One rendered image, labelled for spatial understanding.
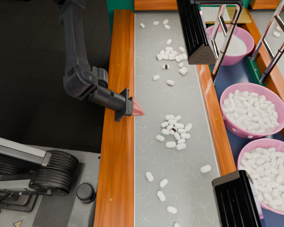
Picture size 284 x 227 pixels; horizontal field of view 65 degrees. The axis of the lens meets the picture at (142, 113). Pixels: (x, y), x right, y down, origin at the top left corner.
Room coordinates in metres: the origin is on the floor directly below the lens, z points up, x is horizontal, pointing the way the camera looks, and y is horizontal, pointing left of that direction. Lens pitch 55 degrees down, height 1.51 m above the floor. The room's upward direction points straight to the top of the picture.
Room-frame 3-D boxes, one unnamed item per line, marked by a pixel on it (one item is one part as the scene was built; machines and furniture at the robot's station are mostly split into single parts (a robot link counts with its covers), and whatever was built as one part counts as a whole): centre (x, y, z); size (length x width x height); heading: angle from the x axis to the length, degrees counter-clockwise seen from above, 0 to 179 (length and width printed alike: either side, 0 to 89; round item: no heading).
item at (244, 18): (1.20, -0.45, 0.77); 0.33 x 0.15 x 0.01; 91
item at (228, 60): (0.98, -0.45, 0.72); 0.27 x 0.27 x 0.10
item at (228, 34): (0.81, -0.25, 0.90); 0.20 x 0.19 x 0.45; 1
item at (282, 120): (0.54, -0.46, 0.72); 0.27 x 0.27 x 0.10
